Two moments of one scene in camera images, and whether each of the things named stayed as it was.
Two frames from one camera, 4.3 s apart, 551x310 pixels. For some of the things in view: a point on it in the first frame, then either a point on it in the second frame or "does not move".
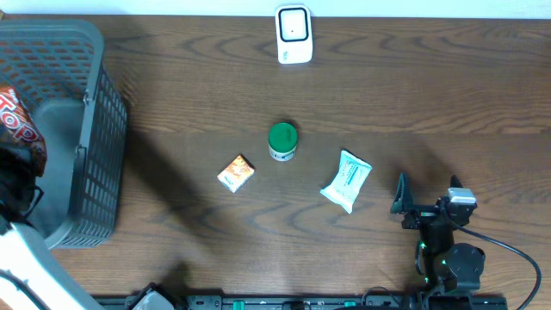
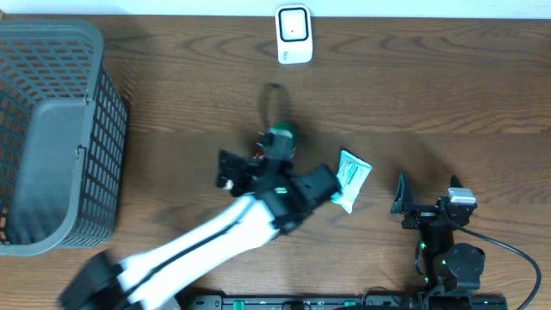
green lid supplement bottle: x=281 y=141 does not move
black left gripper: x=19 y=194 to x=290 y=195
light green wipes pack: x=352 y=173 does not move
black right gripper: x=421 y=213 does not move
